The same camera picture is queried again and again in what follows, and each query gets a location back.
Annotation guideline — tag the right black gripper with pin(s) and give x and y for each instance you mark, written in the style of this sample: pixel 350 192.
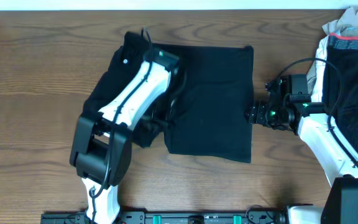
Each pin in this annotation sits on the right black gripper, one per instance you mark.
pixel 257 115

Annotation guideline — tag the black t-shirt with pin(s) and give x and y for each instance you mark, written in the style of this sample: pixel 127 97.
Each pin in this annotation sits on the black t-shirt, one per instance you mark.
pixel 202 113

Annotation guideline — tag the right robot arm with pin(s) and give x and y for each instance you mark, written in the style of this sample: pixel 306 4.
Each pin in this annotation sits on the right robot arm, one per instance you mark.
pixel 339 160

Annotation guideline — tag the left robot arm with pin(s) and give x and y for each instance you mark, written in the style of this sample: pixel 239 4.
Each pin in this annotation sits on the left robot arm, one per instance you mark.
pixel 102 146

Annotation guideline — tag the black shorts red waistband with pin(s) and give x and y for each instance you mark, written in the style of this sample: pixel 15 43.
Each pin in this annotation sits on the black shorts red waistband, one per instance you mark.
pixel 343 55

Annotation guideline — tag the white garment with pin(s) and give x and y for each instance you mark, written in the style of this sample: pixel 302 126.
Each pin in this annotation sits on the white garment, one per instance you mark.
pixel 316 72

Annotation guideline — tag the beige garment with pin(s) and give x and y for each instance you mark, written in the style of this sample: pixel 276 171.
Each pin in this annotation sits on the beige garment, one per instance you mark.
pixel 346 25

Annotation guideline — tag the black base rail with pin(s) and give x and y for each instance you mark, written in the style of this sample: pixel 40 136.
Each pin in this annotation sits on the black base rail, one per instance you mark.
pixel 252 216

